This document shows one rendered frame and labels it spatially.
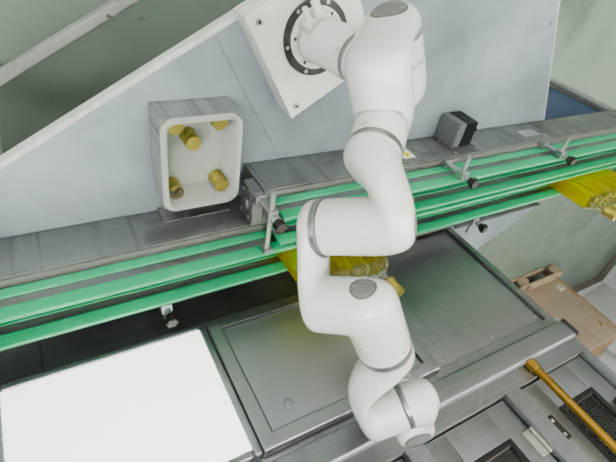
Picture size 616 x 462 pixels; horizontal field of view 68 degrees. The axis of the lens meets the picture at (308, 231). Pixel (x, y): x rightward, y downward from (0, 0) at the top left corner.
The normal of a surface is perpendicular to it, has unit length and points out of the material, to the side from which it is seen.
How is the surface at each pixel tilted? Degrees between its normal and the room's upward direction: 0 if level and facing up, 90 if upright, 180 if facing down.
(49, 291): 90
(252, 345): 90
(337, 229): 67
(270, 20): 5
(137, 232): 90
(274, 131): 0
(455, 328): 90
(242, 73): 0
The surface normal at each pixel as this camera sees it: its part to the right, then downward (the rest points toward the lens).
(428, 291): 0.14, -0.76
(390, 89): 0.30, 0.66
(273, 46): 0.51, 0.54
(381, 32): -0.22, -0.64
